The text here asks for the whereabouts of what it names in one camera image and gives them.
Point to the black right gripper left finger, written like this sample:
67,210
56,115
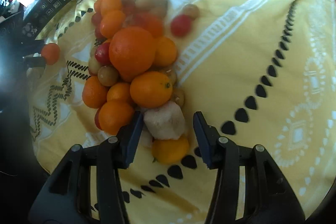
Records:
115,153

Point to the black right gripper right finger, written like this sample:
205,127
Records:
220,153

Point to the orange mandarin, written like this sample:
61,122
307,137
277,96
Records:
50,52

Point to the small orange near gripper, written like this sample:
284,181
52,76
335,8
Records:
170,151

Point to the orange with green stem end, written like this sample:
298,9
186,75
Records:
151,89

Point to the large orange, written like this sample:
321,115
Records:
132,52

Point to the red cherry tomato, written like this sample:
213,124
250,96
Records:
181,25

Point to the black appliance box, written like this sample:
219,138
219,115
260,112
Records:
19,31

